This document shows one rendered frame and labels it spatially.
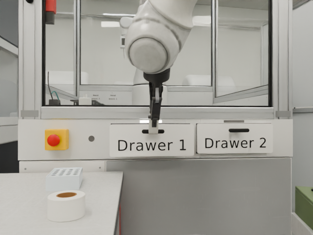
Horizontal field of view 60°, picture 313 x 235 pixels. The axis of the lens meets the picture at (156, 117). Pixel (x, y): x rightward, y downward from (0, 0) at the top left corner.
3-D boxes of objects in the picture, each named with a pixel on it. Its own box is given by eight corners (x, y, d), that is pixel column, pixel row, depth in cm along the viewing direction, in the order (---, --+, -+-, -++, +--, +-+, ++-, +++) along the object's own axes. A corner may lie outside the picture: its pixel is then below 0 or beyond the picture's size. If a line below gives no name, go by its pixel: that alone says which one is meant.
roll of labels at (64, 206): (85, 220, 50) (85, 198, 50) (44, 224, 49) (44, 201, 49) (85, 208, 57) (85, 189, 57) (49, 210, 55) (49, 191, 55)
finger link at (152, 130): (159, 115, 85) (159, 116, 84) (157, 133, 89) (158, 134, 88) (149, 115, 84) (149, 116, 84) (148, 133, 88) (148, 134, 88)
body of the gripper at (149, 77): (172, 72, 72) (169, 101, 77) (168, 58, 79) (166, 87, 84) (144, 71, 71) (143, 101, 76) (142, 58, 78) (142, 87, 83)
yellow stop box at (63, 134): (65, 150, 92) (65, 129, 92) (43, 150, 91) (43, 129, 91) (69, 148, 97) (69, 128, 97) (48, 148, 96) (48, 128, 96)
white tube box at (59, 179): (79, 190, 72) (79, 175, 72) (45, 191, 70) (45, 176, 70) (82, 179, 84) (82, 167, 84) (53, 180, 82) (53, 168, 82)
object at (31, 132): (293, 156, 105) (293, 119, 105) (17, 160, 95) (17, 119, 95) (216, 138, 199) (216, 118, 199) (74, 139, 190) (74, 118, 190)
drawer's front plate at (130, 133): (193, 155, 94) (193, 124, 94) (109, 156, 91) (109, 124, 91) (193, 155, 96) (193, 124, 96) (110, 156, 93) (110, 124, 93)
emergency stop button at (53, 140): (58, 146, 90) (58, 134, 90) (46, 146, 89) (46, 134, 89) (61, 145, 93) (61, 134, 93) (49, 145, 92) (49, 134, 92)
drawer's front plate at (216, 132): (273, 152, 102) (273, 123, 102) (197, 153, 100) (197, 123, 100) (270, 152, 104) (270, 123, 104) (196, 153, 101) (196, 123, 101)
